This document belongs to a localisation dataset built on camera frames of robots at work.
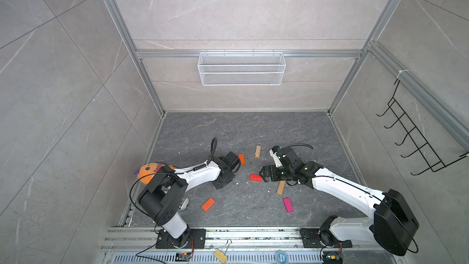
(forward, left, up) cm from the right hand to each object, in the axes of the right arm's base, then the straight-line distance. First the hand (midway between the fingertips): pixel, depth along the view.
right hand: (269, 172), depth 83 cm
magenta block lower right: (-12, -8, -9) cm, 17 cm away
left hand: (+1, +18, -8) cm, 20 cm away
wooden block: (+17, +3, -8) cm, 19 cm away
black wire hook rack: (+5, -52, +24) cm, 57 cm away
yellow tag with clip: (-30, +22, -8) cm, 38 cm away
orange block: (+13, +12, -7) cm, 19 cm away
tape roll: (-32, -2, -9) cm, 33 cm away
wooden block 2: (-4, -6, -8) cm, 11 cm away
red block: (+2, +7, -9) cm, 12 cm away
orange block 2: (-11, +29, -8) cm, 32 cm away
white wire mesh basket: (+53, +23, +22) cm, 62 cm away
